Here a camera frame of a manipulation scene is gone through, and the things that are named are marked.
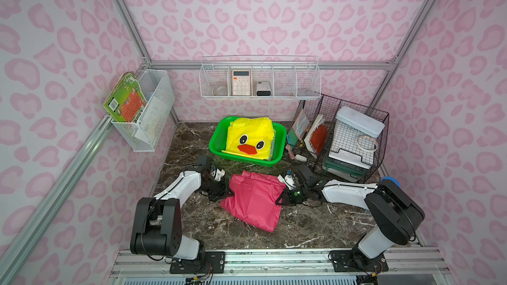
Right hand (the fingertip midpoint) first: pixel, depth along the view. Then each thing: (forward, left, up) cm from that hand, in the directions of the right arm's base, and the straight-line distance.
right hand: (276, 203), depth 85 cm
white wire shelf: (+53, +5, +26) cm, 60 cm away
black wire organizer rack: (+46, -28, +13) cm, 56 cm away
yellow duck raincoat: (+34, +12, +4) cm, 36 cm away
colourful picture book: (+39, -13, +3) cm, 42 cm away
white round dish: (+43, +26, +26) cm, 56 cm away
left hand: (+4, +18, +3) cm, 19 cm away
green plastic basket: (+28, +28, +7) cm, 41 cm away
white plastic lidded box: (+23, -34, +16) cm, 44 cm away
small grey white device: (+42, +5, +28) cm, 51 cm away
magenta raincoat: (+1, +9, 0) cm, 9 cm away
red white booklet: (+32, -21, +4) cm, 39 cm away
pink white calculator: (+46, +16, +28) cm, 57 cm away
